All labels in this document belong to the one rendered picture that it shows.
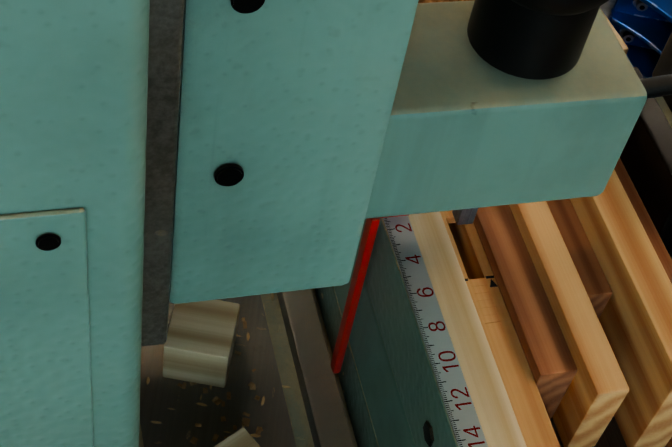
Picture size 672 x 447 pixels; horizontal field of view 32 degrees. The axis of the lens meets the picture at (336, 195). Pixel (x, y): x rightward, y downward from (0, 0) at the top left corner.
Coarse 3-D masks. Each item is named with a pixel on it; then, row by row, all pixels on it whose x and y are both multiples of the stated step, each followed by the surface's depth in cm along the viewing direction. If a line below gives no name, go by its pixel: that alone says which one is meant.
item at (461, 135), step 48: (432, 48) 52; (432, 96) 50; (480, 96) 50; (528, 96) 50; (576, 96) 51; (624, 96) 52; (384, 144) 50; (432, 144) 51; (480, 144) 51; (528, 144) 52; (576, 144) 53; (624, 144) 54; (384, 192) 52; (432, 192) 53; (480, 192) 54; (528, 192) 55; (576, 192) 56
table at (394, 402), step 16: (352, 272) 66; (336, 288) 70; (368, 304) 64; (368, 320) 64; (352, 336) 68; (368, 336) 64; (352, 352) 68; (368, 352) 65; (384, 352) 62; (368, 368) 65; (384, 368) 62; (368, 384) 65; (384, 384) 62; (368, 400) 66; (384, 400) 62; (400, 400) 60; (384, 416) 63; (400, 416) 60; (384, 432) 63; (400, 432) 60; (608, 432) 60
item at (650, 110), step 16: (656, 112) 62; (640, 128) 62; (656, 128) 61; (640, 144) 62; (656, 144) 61; (624, 160) 64; (640, 160) 62; (656, 160) 61; (640, 176) 62; (656, 176) 61; (640, 192) 62; (656, 192) 61; (656, 208) 61; (656, 224) 61
